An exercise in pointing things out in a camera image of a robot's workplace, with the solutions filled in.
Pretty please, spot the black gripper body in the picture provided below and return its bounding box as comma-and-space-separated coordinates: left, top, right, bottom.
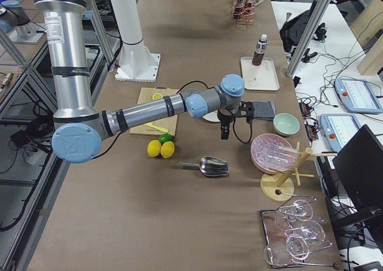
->
217, 101, 254, 139

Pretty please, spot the white round plate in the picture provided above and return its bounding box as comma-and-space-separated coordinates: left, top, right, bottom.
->
202, 111, 220, 123

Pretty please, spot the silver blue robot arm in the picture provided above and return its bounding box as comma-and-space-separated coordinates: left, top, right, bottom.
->
34, 0, 250, 163

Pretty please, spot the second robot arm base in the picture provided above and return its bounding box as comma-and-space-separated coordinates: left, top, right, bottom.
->
1, 0, 45, 44

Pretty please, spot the cream rabbit tray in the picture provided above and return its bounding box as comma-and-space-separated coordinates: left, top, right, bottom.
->
240, 57, 279, 92

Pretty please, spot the tea bottle on tray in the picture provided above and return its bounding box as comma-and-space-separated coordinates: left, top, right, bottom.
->
252, 34, 268, 66

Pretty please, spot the glass rack tray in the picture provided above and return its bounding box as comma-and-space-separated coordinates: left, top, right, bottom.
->
260, 194, 341, 270

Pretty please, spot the grey folded cloth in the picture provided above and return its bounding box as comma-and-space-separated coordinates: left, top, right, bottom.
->
252, 101, 275, 121

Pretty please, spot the mint green bowl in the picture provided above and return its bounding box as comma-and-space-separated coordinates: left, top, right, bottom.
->
273, 113, 300, 136

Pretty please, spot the pink bowl with ice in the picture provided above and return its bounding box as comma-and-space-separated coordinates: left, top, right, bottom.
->
251, 133, 298, 174

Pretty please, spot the metal ice scoop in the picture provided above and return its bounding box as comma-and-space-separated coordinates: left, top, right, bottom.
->
178, 156, 229, 178

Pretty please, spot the wooden cup tree stand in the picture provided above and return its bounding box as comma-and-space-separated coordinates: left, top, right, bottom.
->
260, 147, 338, 202

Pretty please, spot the yellow plastic knife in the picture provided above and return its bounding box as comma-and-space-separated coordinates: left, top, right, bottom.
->
144, 123, 169, 133

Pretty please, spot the green lime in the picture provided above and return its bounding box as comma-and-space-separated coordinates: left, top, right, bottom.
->
158, 133, 174, 144

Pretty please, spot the yellow lemon lower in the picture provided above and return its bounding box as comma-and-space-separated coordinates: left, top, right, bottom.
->
160, 141, 175, 159

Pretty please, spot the yellow lemon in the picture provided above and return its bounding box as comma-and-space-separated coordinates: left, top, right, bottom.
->
147, 139, 162, 158
160, 141, 175, 159

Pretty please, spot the black backpack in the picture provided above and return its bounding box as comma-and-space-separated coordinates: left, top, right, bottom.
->
279, 0, 327, 53

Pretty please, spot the half lemon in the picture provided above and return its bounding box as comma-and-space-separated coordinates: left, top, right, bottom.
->
152, 93, 163, 100

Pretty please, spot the teach pendant near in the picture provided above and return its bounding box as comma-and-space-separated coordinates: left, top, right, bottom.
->
320, 114, 361, 152

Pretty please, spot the teach pendant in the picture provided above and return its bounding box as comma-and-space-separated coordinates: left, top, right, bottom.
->
334, 77, 382, 114
320, 114, 361, 152

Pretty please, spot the yellow lemon upper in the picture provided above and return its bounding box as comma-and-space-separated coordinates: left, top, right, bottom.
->
147, 139, 162, 158

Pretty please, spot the bamboo cutting board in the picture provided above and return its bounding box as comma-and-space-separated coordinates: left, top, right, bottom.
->
129, 87, 178, 136

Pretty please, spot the teach pendant far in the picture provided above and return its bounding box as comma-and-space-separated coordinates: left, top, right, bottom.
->
334, 77, 382, 114

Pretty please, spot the black monitor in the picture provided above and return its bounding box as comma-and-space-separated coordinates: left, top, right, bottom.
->
332, 125, 382, 249

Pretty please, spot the copper wire bottle rack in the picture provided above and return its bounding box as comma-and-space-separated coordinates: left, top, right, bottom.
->
230, 0, 256, 27

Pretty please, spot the bottle in wire rack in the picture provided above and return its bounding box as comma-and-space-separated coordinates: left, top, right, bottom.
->
234, 0, 244, 17

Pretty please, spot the aluminium frame post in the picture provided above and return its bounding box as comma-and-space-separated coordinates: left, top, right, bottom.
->
285, 0, 331, 78

